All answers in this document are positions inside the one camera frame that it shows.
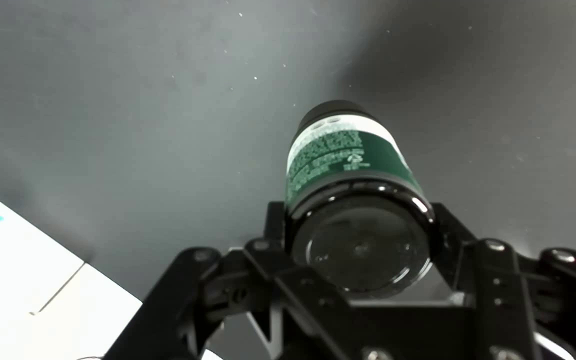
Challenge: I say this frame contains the white Robotiq cardboard box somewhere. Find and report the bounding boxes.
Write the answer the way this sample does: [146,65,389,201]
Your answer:
[0,178,223,360]

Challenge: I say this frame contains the green label dark bottle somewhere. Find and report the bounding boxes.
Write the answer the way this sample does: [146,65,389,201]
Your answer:
[282,98,436,300]

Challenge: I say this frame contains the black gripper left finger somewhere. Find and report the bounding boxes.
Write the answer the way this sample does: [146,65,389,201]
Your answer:
[103,201,352,360]

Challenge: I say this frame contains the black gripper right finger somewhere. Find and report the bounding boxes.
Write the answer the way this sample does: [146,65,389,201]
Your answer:
[430,203,576,360]

